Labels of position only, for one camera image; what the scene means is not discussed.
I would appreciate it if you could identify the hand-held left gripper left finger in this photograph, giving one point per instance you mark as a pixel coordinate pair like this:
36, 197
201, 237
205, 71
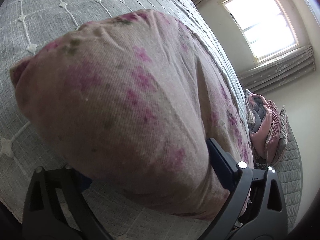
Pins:
72, 180

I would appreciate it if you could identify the grey quilted headboard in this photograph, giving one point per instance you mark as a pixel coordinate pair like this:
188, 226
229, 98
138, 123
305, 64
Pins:
292, 170

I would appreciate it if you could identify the folded pink grey quilt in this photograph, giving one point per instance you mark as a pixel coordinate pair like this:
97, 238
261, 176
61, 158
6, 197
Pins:
255, 112

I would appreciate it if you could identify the pink floral padded jacket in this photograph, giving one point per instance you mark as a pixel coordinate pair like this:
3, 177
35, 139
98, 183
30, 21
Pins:
120, 100

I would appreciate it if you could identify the bed with grey bedspread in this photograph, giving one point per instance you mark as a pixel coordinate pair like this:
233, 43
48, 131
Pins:
50, 17

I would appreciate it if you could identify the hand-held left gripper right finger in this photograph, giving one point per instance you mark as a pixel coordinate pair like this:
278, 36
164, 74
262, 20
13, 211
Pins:
220, 158

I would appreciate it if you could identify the window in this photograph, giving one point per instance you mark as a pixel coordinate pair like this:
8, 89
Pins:
262, 25

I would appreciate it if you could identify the pink velvet pillow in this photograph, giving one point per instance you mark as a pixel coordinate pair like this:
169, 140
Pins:
263, 132

